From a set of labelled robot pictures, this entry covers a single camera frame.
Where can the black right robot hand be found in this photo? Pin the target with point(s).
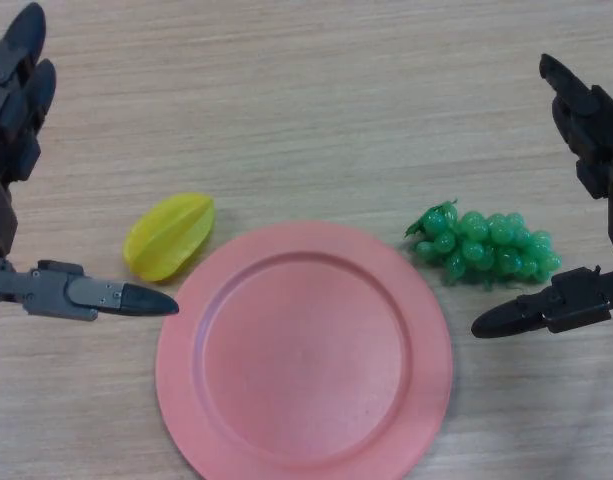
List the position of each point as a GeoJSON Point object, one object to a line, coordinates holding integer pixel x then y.
{"type": "Point", "coordinates": [581, 300]}

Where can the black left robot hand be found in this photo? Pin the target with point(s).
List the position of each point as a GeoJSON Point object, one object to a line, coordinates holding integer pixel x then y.
{"type": "Point", "coordinates": [51, 292]}

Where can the yellow starfruit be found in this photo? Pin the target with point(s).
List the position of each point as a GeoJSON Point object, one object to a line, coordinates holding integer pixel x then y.
{"type": "Point", "coordinates": [168, 237]}

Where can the pink round plate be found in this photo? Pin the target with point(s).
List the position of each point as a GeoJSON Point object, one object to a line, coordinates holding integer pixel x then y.
{"type": "Point", "coordinates": [306, 360]}

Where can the green grape bunch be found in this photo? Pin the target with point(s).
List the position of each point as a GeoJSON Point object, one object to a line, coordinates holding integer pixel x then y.
{"type": "Point", "coordinates": [486, 245]}

